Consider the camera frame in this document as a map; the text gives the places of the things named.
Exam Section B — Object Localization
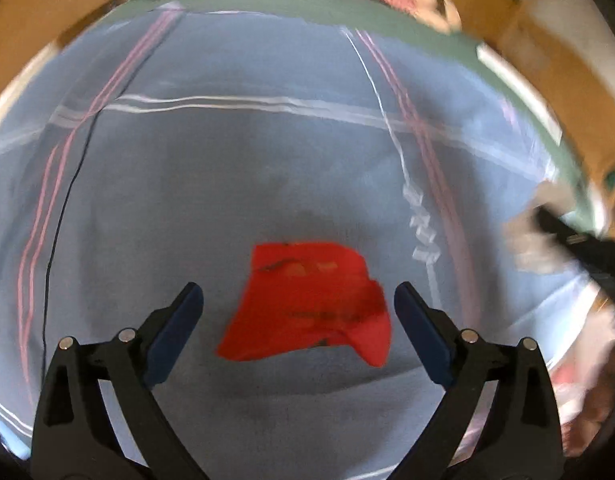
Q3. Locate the blue striped bed sheet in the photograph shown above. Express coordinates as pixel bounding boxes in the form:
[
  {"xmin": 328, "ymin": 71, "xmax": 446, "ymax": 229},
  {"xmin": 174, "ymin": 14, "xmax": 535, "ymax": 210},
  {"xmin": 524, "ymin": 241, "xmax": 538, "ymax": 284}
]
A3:
[{"xmin": 0, "ymin": 0, "xmax": 589, "ymax": 479}]

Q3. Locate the red plastic wrapper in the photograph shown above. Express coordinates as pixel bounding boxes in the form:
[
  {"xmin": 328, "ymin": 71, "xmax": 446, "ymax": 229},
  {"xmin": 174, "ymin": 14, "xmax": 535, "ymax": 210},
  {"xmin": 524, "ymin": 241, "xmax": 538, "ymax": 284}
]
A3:
[{"xmin": 216, "ymin": 242, "xmax": 391, "ymax": 367}]

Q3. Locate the wooden bunk bed frame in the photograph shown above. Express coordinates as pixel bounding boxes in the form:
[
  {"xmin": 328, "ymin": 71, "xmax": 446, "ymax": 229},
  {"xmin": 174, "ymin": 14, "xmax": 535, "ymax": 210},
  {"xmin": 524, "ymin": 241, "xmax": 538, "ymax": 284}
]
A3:
[{"xmin": 0, "ymin": 0, "xmax": 615, "ymax": 235}]

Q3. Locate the white flat board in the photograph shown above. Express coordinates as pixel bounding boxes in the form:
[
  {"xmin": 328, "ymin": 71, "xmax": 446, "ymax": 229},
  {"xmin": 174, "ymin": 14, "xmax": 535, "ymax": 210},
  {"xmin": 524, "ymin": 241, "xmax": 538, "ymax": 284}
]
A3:
[{"xmin": 477, "ymin": 44, "xmax": 563, "ymax": 145}]

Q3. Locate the green mattress pad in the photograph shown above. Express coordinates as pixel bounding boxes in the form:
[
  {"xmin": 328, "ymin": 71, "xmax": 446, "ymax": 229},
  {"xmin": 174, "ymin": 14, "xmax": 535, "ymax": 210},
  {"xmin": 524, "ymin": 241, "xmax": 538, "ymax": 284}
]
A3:
[{"xmin": 99, "ymin": 0, "xmax": 607, "ymax": 232}]

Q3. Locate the white lined trash bin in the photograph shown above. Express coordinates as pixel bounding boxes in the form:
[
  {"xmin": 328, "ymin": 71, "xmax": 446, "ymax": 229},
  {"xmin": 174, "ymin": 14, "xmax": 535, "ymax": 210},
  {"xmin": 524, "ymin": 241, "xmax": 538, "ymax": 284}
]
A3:
[{"xmin": 551, "ymin": 304, "xmax": 615, "ymax": 457}]

